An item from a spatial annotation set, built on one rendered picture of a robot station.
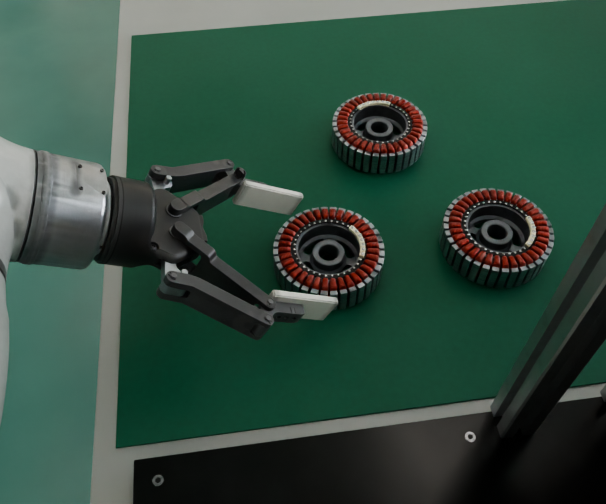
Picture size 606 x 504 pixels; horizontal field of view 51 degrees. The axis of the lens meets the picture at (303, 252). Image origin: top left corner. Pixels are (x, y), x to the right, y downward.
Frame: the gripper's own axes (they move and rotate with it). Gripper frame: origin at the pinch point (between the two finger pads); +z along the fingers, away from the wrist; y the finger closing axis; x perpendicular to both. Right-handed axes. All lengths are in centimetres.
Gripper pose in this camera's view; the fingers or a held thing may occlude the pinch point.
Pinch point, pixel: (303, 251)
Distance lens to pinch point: 63.7
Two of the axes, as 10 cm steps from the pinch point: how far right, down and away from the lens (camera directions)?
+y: -2.4, -7.7, 5.9
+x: -4.9, 6.2, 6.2
